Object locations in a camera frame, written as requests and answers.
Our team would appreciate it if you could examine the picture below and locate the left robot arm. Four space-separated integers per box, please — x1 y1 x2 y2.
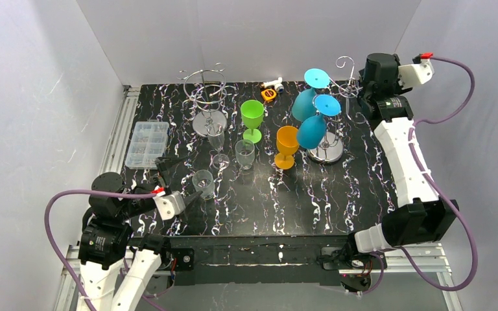
77 157 202 310

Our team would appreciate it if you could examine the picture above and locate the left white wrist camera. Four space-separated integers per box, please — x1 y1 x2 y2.
152 187 186 220

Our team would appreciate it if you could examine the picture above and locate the clear stemless glass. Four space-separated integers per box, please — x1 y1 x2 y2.
192 170 215 200
235 139 255 170

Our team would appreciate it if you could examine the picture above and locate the tall clear champagne flute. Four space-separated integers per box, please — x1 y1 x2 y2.
206 122 230 169

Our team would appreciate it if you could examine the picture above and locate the purple cable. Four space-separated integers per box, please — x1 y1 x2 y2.
43 189 168 311
373 56 479 297

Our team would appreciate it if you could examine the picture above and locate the yellow tape measure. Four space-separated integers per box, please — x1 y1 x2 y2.
261 88 278 102

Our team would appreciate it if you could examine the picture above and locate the chrome glass rack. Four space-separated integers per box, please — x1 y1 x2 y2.
307 56 361 165
177 62 237 138

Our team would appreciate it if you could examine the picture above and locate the clear plastic screw box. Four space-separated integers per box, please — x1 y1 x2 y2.
124 121 169 169

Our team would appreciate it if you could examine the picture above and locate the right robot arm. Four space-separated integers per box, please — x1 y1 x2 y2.
346 52 457 258

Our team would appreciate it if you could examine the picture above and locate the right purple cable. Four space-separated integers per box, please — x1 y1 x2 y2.
373 56 479 297

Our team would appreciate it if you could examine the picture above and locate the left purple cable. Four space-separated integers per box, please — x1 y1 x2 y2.
43 189 168 311

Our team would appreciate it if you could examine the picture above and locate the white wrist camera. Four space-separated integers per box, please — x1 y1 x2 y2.
398 52 434 90
152 187 186 220

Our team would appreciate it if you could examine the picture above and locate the clear stemless glass front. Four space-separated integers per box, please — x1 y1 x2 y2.
192 170 215 200

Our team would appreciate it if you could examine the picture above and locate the clear stemless glass centre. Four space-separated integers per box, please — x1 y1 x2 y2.
235 139 255 170

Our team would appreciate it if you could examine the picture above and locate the orange plastic wine glass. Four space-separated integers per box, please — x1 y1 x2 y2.
274 126 299 170

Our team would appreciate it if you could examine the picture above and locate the green plastic wine glass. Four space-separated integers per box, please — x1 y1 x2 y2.
240 100 265 144

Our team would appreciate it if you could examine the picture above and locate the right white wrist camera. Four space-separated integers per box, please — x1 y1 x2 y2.
398 52 434 90

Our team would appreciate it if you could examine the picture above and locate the blue plastic wine glass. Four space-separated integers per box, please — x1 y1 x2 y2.
296 94 342 151
290 67 331 122

